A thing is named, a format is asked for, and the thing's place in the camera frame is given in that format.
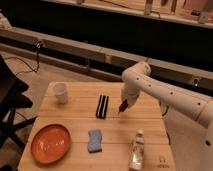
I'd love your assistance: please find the red pepper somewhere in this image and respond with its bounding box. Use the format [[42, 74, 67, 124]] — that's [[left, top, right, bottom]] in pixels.
[[118, 100, 128, 113]]

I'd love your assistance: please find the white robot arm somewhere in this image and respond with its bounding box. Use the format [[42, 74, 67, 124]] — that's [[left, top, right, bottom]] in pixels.
[[119, 61, 213, 171]]

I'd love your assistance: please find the orange ceramic bowl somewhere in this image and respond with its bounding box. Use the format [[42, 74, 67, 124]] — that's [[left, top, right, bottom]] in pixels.
[[31, 124, 71, 164]]

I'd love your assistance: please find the black white striped block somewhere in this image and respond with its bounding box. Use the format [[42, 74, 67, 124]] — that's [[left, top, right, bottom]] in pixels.
[[96, 95, 109, 119]]

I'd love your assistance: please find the blue sponge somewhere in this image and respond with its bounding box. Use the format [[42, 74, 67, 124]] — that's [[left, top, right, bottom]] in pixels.
[[87, 129, 102, 153]]

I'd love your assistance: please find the wooden table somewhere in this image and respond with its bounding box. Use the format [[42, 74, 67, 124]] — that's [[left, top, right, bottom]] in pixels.
[[18, 82, 176, 171]]

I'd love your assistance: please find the clear plastic bottle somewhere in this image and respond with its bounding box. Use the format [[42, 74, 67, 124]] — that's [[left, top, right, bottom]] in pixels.
[[129, 129, 144, 171]]

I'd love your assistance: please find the white paper cup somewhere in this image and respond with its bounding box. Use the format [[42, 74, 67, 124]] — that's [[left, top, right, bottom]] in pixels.
[[53, 82, 68, 104]]

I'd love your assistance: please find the black office chair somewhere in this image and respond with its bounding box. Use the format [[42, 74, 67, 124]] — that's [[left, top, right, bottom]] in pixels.
[[0, 55, 35, 149]]

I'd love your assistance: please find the black cable on floor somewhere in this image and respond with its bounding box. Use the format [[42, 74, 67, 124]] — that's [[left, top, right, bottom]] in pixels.
[[3, 40, 44, 76]]

